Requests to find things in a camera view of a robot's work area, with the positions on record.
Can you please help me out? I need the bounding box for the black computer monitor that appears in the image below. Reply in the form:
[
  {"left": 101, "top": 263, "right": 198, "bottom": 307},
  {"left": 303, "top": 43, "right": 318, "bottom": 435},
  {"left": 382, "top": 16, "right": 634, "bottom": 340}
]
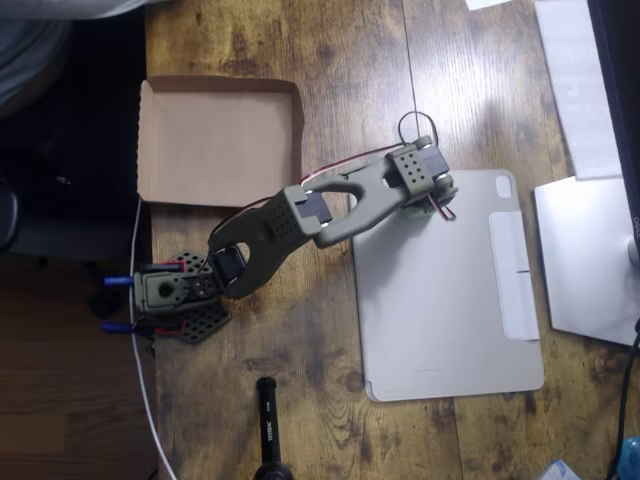
[{"left": 587, "top": 0, "right": 640, "bottom": 241}]

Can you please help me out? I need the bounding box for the black chair armrest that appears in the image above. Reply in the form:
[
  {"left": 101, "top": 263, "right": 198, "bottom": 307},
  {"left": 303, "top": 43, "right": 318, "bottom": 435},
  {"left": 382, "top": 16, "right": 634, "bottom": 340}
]
[{"left": 0, "top": 185, "right": 19, "bottom": 251}]

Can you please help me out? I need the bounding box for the brown cardboard tray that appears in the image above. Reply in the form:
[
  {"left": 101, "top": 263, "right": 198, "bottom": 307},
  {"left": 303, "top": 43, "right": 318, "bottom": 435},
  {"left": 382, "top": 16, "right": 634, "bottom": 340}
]
[{"left": 136, "top": 74, "right": 305, "bottom": 209}]

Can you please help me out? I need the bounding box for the white and blue box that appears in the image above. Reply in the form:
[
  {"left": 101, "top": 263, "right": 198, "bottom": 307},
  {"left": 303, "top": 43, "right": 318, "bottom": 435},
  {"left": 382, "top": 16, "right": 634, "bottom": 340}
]
[{"left": 541, "top": 459, "right": 585, "bottom": 480}]

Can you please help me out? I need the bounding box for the red black servo wire loop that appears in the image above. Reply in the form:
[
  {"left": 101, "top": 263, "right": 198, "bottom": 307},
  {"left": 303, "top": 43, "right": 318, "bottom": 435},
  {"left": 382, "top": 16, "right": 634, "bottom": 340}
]
[
  {"left": 428, "top": 193, "right": 459, "bottom": 223},
  {"left": 398, "top": 110, "right": 441, "bottom": 147}
]

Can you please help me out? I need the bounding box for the grey tablet folio case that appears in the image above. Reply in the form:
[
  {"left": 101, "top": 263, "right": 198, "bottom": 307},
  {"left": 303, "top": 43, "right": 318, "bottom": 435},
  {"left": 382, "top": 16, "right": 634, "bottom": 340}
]
[{"left": 349, "top": 168, "right": 545, "bottom": 403}]

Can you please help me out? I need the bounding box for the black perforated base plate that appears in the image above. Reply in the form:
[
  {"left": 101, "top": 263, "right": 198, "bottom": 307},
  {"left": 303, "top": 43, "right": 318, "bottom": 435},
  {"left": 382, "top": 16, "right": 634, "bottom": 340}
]
[{"left": 142, "top": 247, "right": 234, "bottom": 346}]

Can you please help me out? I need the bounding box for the white foam sheet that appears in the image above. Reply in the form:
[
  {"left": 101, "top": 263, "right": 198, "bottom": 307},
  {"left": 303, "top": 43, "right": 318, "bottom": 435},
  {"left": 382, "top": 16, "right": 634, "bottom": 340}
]
[{"left": 534, "top": 0, "right": 624, "bottom": 182}]

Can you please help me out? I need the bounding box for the blue round object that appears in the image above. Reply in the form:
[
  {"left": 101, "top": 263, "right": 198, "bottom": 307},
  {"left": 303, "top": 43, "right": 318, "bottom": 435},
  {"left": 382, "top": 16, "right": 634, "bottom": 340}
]
[{"left": 617, "top": 436, "right": 640, "bottom": 480}]

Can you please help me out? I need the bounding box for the person in grey shirt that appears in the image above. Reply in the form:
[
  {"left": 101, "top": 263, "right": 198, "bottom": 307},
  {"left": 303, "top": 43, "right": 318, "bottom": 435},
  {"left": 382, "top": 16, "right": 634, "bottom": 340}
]
[{"left": 0, "top": 0, "right": 151, "bottom": 116}]

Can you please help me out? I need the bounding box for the black cylindrical pole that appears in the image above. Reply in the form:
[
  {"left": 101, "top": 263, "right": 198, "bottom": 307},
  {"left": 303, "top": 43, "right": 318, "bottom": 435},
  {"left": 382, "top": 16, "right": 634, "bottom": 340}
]
[{"left": 253, "top": 377, "right": 297, "bottom": 480}]

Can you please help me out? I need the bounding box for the silver monitor stand base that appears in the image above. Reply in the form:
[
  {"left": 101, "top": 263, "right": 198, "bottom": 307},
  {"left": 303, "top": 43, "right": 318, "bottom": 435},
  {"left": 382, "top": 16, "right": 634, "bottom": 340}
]
[{"left": 533, "top": 175, "right": 640, "bottom": 347}]

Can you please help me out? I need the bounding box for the black cable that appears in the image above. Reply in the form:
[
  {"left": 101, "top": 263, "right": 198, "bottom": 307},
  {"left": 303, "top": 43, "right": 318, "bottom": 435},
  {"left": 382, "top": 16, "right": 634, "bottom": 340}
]
[{"left": 604, "top": 319, "right": 640, "bottom": 480}]

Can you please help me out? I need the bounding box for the white cable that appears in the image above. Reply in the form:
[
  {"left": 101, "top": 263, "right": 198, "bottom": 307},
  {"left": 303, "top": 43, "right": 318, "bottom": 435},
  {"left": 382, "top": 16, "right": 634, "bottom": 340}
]
[{"left": 128, "top": 197, "right": 179, "bottom": 480}]

